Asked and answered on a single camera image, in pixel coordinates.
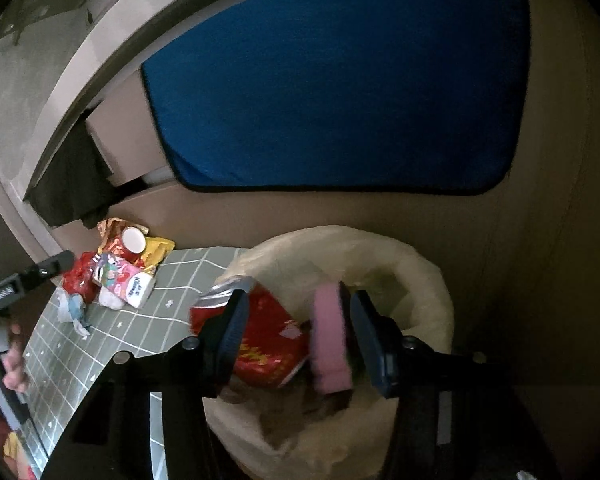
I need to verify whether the red crushed drink carton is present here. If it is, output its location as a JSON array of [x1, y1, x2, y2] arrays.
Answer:
[[189, 275, 310, 390]]

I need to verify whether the purple eggplant sponge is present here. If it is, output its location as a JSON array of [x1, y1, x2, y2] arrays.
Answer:
[[311, 283, 352, 396]]

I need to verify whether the white tissue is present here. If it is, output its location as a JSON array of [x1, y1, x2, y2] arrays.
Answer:
[[56, 287, 90, 339]]

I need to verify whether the red plastic bag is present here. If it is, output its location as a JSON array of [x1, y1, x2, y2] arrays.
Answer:
[[62, 252, 99, 304]]

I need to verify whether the pink cartoon snack wrapper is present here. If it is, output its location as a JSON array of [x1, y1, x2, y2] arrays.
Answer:
[[92, 252, 155, 310]]

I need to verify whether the red paper cup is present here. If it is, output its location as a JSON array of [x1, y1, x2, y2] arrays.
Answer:
[[108, 226, 146, 263]]

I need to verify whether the orange patterned snack bag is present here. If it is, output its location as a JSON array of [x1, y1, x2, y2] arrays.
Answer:
[[96, 217, 149, 254]]

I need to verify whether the yellow nabati snack bag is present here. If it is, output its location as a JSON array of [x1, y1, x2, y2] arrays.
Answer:
[[136, 237, 175, 275]]

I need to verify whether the beige trash bag liner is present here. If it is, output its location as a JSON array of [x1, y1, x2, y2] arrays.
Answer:
[[204, 226, 454, 479]]

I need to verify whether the person's left hand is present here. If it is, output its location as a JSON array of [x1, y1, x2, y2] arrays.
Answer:
[[1, 323, 29, 393]]

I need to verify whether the black towel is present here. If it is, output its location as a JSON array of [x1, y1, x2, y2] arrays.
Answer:
[[27, 122, 114, 229]]

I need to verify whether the blue towel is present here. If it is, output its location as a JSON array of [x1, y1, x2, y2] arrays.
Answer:
[[141, 0, 531, 196]]

